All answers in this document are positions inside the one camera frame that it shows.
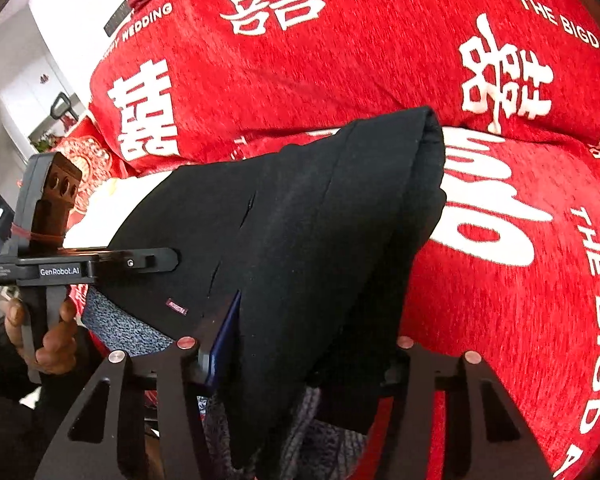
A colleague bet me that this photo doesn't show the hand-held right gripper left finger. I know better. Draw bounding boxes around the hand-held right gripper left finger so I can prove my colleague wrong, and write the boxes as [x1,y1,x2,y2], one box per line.
[34,290,243,480]

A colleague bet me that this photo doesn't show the red embroidered cushion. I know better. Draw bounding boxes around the red embroidered cushion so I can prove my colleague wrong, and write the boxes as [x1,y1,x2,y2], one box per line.
[54,115,131,233]

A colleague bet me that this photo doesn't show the red printed blanket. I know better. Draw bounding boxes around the red printed blanket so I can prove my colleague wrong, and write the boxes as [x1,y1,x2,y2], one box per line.
[75,0,600,480]

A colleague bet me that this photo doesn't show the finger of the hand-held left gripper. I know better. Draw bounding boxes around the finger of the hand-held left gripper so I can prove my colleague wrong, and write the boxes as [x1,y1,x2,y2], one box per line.
[97,247,182,275]

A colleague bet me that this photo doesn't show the person's left hand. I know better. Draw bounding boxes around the person's left hand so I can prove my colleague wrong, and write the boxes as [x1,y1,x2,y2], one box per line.
[4,296,81,376]

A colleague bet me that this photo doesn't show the black pants with grey waistband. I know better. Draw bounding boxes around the black pants with grey waistband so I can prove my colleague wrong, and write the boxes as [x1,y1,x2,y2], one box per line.
[80,106,448,480]

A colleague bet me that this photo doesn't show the person's left forearm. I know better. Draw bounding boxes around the person's left forearm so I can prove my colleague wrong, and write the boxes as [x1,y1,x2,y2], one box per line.
[0,317,106,480]

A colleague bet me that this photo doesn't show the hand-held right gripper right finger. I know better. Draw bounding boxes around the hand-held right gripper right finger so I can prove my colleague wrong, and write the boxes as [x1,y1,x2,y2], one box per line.
[380,336,553,480]

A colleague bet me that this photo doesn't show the white wardrobe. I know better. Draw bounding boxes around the white wardrobe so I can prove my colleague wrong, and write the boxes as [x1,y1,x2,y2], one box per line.
[0,0,131,186]

